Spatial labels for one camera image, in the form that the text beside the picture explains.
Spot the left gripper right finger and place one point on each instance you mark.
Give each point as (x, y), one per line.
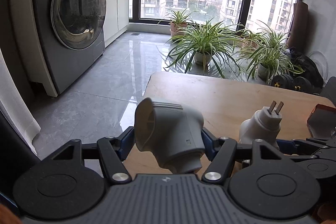
(221, 154)

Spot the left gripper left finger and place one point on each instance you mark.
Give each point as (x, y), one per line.
(112, 153)

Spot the white plug-in heater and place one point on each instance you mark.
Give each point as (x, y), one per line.
(172, 132)

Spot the white plug-in with bottle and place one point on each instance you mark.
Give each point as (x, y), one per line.
(265, 124)

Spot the orange-edged cardboard tray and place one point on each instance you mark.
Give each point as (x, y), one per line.
(321, 122)

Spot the black dumbbell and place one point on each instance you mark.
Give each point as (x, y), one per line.
(299, 84)

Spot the black bag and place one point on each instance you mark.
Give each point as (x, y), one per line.
(308, 67)

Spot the white round fan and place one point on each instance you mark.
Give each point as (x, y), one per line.
(321, 63)

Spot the spider plant right pot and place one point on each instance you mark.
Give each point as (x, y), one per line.
(266, 48)

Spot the spider plant pot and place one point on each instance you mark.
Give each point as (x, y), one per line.
(179, 20)
(205, 44)
(266, 48)

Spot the spider plant centre pot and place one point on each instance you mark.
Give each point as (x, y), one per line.
(205, 44)

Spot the brown rolled mat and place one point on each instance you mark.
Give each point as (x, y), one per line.
(297, 37)

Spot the spider plant left pot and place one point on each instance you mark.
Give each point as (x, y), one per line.
(179, 20)

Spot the grey washing machine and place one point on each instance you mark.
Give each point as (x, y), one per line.
(71, 35)

